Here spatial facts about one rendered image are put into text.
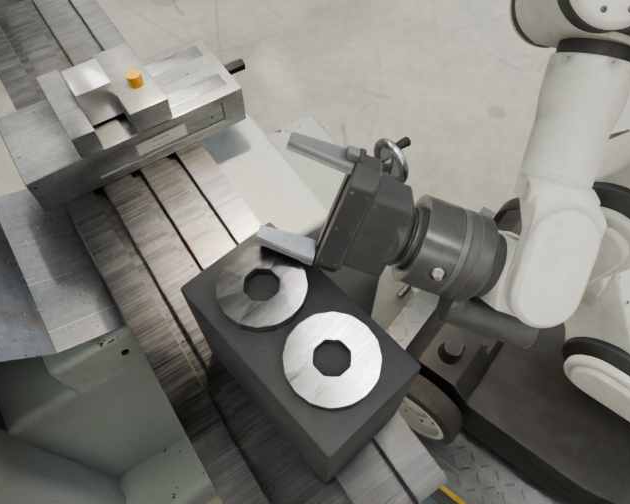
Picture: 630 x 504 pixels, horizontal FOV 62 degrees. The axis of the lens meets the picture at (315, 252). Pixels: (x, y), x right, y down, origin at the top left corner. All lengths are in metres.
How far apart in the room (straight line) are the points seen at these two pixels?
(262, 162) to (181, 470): 0.82
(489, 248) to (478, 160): 1.69
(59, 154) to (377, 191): 0.53
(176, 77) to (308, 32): 1.76
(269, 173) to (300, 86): 1.44
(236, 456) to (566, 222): 0.44
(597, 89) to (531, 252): 0.15
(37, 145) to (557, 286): 0.72
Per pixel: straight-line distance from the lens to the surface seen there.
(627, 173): 0.75
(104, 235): 0.83
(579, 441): 1.15
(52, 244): 0.94
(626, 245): 0.77
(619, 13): 0.49
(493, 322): 0.54
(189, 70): 0.92
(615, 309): 0.95
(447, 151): 2.17
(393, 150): 1.21
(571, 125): 0.51
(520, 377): 1.15
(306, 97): 2.31
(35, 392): 1.00
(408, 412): 1.20
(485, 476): 1.26
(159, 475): 1.46
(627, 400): 1.06
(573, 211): 0.50
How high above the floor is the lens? 1.59
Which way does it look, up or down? 60 degrees down
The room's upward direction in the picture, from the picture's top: straight up
